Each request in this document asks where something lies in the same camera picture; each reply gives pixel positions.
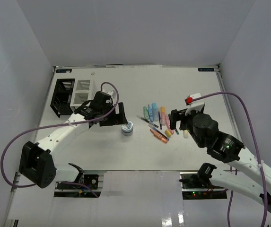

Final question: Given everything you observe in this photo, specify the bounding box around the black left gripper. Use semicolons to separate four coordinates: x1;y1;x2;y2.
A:
99;103;127;127

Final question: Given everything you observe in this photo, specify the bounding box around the blue white tape roll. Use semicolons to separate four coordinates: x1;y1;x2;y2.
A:
121;121;133;136

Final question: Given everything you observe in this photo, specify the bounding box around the orange capped highlighter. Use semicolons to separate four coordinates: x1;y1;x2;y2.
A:
160;106;166;119

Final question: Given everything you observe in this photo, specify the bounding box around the yellow highlighter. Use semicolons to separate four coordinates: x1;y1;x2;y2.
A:
183;130;189;139

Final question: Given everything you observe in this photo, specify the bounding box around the light blue L-point highlighter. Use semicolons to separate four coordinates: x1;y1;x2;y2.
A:
152;103;158;121

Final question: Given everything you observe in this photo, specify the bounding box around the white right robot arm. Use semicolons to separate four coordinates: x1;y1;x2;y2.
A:
169;109;271;213

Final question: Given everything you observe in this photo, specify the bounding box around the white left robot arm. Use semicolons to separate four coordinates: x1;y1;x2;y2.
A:
19;91;127;189

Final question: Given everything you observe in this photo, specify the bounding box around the pink highlighter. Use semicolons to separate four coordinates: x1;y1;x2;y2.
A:
165;115;171;130

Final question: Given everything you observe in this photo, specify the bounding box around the purple gel pen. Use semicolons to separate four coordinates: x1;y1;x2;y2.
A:
158;111;162;130

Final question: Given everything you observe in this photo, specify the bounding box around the yellow highlighter cap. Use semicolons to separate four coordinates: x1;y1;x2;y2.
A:
165;129;172;138

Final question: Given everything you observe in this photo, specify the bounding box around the black gel pen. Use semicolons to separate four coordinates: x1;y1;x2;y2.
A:
137;115;159;128

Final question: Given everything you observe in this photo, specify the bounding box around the blue gel pen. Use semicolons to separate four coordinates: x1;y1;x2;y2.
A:
149;124;169;140

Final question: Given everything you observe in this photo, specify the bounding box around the green capped highlighter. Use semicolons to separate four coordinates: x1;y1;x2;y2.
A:
143;106;149;120

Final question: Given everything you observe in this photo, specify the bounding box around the blue uncapped highlighter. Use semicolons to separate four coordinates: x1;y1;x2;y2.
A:
148;105;154;122

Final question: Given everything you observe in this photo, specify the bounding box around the white slotted organizer box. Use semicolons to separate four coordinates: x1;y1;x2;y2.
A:
70;79;97;111

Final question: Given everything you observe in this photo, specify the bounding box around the black slotted organizer box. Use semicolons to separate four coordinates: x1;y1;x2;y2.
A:
50;79;75;117

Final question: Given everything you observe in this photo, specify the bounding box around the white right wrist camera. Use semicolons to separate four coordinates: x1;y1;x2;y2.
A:
185;93;205;116

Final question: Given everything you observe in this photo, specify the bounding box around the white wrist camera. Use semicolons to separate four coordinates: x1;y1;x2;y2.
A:
185;93;205;116
101;89;117;99

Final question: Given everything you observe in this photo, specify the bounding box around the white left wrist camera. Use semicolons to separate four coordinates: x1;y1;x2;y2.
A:
101;89;117;99

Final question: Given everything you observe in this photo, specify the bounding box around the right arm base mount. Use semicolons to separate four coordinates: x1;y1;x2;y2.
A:
179;172;227;200

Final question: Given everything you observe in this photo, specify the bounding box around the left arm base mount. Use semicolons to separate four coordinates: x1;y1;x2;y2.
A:
54;174;104;198

